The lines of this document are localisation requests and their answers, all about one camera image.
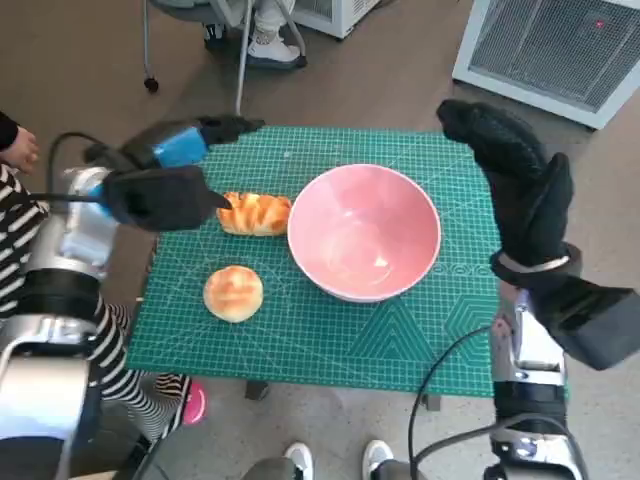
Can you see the person's hand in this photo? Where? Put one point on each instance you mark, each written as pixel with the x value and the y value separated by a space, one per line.
pixel 24 152

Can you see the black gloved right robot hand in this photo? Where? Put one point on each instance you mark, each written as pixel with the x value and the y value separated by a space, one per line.
pixel 525 200

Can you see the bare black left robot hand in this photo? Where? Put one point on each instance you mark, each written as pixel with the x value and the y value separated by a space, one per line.
pixel 180 147

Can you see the long braided toy bread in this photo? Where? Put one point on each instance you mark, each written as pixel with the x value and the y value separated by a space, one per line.
pixel 255 215

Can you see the round toy bread bun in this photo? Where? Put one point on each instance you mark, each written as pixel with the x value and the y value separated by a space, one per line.
pixel 232 295

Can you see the pink bowl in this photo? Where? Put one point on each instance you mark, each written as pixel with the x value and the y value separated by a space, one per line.
pixel 360 230

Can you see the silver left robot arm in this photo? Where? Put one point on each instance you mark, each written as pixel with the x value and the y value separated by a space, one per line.
pixel 45 290

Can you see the person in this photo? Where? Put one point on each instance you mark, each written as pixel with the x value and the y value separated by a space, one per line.
pixel 270 47
pixel 300 457
pixel 15 235

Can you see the grey metal pole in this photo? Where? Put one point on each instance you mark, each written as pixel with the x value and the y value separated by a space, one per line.
pixel 242 75

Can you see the grey office chair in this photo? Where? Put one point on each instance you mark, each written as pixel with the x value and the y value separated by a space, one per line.
pixel 185 10

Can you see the large white mesh cabinet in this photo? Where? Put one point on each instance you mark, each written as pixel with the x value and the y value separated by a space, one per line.
pixel 540 50

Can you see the small white mesh appliance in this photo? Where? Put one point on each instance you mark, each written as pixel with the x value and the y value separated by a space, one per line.
pixel 340 15

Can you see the green cutting mat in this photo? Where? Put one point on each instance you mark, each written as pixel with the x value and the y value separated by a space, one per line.
pixel 320 340

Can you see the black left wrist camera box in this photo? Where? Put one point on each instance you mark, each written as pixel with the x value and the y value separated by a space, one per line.
pixel 155 197

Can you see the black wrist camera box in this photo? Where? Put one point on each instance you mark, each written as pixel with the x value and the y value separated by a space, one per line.
pixel 590 320
pixel 155 197

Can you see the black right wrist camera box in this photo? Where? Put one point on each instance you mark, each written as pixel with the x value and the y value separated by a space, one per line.
pixel 590 320

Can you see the black table bracket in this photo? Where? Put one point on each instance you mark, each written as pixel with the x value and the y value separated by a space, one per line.
pixel 257 391
pixel 433 402

